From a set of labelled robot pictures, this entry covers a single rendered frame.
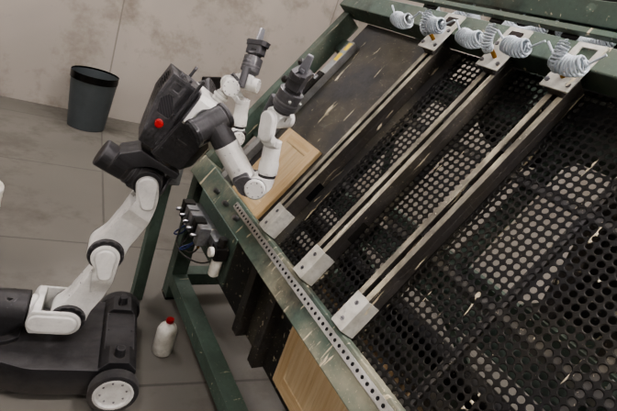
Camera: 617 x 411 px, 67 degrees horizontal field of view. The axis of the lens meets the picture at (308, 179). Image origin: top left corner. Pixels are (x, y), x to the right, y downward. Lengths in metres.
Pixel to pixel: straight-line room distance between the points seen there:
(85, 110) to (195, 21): 1.60
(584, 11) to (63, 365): 2.60
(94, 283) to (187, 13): 4.11
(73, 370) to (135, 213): 0.69
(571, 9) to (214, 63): 4.33
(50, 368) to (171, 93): 1.20
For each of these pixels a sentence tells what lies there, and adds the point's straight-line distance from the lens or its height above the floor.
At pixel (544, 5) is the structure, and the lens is 2.50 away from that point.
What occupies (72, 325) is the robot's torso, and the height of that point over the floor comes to 0.29.
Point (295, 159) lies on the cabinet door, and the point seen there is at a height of 1.15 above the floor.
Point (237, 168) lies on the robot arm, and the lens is 1.70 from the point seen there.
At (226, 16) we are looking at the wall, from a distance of 5.88.
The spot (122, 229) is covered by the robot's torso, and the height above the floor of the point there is 0.74.
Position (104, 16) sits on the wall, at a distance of 5.73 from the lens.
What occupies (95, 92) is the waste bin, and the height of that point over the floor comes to 0.44.
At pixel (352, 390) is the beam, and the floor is 0.84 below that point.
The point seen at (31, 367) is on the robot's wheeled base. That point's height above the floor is 0.17.
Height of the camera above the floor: 1.74
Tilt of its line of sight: 18 degrees down
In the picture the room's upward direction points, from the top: 20 degrees clockwise
